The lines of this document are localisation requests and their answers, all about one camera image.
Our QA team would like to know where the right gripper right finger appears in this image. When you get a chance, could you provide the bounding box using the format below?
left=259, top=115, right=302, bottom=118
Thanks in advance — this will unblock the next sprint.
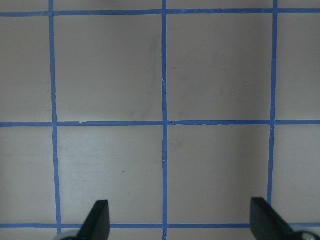
left=250, top=197, right=295, bottom=240

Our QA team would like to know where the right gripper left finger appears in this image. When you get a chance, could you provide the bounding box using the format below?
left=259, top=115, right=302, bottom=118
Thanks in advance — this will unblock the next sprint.
left=76, top=200, right=111, bottom=240

